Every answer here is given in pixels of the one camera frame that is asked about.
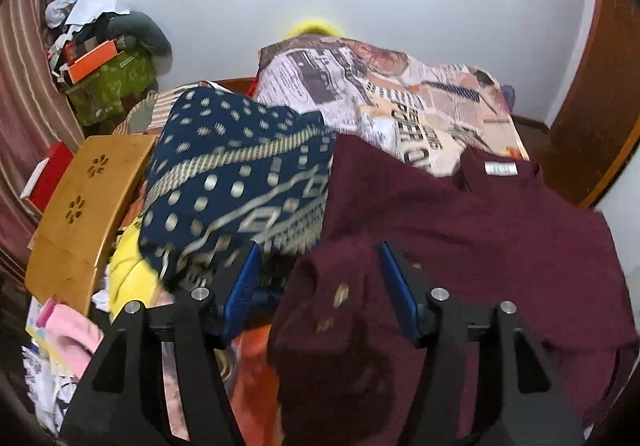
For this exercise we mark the yellow round object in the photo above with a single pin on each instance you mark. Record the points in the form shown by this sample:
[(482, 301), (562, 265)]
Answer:
[(312, 28)]

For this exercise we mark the striped beige cloth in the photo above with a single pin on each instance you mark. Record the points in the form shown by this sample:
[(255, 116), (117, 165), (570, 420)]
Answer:
[(145, 113)]

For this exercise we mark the red box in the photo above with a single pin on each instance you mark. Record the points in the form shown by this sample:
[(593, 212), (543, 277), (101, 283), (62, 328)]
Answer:
[(47, 176)]

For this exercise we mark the yellow cloth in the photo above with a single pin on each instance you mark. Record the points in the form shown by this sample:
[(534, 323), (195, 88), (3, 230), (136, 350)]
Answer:
[(130, 271)]

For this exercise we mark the pile of papers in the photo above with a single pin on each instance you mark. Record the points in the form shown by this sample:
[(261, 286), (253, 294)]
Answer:
[(45, 386)]

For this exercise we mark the white crumpled clothes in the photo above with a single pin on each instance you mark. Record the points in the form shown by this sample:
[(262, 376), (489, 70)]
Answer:
[(85, 11)]

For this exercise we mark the pink cloth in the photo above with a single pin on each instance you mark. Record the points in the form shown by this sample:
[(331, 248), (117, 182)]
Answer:
[(72, 333)]

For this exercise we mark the wooden folding table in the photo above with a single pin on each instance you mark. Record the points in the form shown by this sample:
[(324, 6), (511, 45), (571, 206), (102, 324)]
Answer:
[(85, 216)]

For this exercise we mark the green patterned bag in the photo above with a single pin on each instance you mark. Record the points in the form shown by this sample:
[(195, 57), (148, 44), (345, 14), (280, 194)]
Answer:
[(112, 86)]

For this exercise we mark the navy patterned cloth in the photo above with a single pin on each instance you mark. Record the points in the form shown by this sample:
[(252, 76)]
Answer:
[(235, 176)]

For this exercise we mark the newspaper print blanket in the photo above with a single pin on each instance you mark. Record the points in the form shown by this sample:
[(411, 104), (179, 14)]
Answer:
[(380, 96)]

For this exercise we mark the maroon button shirt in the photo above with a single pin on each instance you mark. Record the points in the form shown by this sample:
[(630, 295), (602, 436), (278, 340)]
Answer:
[(475, 236)]

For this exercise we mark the striped curtain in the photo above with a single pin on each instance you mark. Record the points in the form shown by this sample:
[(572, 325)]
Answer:
[(25, 101)]

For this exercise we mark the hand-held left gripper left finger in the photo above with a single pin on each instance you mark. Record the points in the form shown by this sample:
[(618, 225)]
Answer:
[(242, 286)]

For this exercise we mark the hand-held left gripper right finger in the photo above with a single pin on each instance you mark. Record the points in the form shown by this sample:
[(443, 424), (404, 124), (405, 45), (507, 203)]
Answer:
[(400, 291)]

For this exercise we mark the dark backpack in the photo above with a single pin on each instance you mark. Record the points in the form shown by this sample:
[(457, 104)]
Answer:
[(509, 98)]

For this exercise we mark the orange box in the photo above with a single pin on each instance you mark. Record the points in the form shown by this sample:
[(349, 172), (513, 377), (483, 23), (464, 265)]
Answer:
[(92, 61)]

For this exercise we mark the wooden door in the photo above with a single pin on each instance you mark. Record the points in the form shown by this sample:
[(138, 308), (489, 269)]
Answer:
[(600, 101)]

